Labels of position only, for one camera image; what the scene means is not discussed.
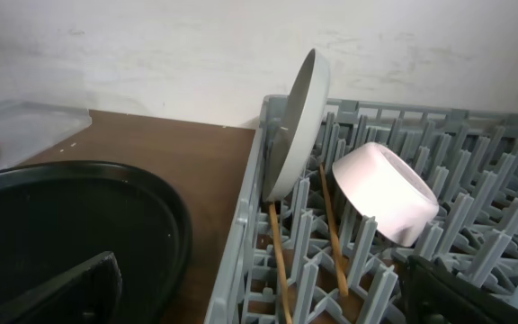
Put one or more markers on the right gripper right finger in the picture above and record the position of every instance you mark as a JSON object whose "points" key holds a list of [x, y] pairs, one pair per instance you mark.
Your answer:
{"points": [[432, 294]]}

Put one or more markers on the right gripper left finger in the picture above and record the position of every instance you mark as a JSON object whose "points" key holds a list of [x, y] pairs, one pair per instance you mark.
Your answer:
{"points": [[87, 293]]}

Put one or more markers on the wooden chopstick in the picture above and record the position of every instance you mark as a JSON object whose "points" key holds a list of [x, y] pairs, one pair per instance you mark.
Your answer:
{"points": [[336, 248], [277, 248]]}

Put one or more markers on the grey plate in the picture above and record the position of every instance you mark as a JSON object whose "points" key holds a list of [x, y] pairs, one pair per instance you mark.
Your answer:
{"points": [[295, 136]]}

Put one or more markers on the grey dishwasher rack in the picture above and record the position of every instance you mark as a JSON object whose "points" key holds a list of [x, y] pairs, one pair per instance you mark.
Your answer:
{"points": [[468, 159]]}

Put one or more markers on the round black tray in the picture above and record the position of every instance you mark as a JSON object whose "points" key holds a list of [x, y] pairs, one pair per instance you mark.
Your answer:
{"points": [[55, 216]]}

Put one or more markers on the clear plastic bin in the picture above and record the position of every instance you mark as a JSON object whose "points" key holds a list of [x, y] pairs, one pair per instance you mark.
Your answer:
{"points": [[28, 128]]}

